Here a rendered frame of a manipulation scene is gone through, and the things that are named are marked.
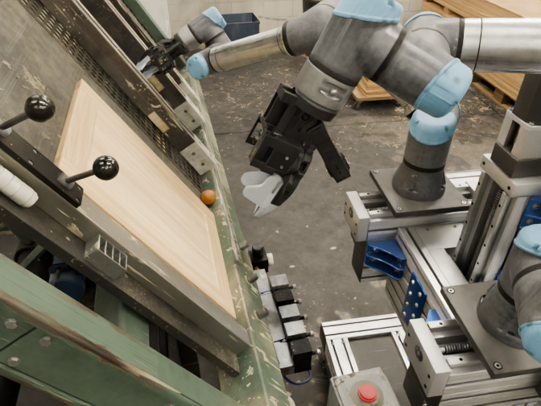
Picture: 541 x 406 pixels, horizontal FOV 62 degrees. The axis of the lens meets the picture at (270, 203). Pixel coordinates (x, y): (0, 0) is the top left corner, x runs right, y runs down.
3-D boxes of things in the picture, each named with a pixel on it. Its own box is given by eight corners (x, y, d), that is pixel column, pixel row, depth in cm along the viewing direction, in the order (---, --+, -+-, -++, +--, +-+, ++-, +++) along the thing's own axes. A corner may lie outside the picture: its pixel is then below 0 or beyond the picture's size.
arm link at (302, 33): (333, 54, 118) (192, 89, 144) (346, 42, 126) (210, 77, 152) (321, 8, 113) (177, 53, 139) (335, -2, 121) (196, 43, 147)
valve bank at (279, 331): (325, 403, 129) (332, 352, 115) (277, 414, 127) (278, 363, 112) (282, 278, 168) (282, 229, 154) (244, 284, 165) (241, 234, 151)
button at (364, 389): (379, 403, 92) (381, 398, 91) (361, 408, 91) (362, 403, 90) (371, 386, 95) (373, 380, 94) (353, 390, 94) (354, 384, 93)
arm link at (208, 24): (227, 26, 146) (212, 2, 144) (200, 46, 148) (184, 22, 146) (229, 27, 154) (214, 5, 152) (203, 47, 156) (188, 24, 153)
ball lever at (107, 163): (63, 199, 73) (117, 183, 66) (44, 184, 71) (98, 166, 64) (74, 181, 76) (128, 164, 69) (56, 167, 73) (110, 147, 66)
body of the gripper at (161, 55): (147, 59, 147) (176, 37, 145) (146, 50, 154) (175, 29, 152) (163, 77, 152) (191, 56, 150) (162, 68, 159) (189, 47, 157)
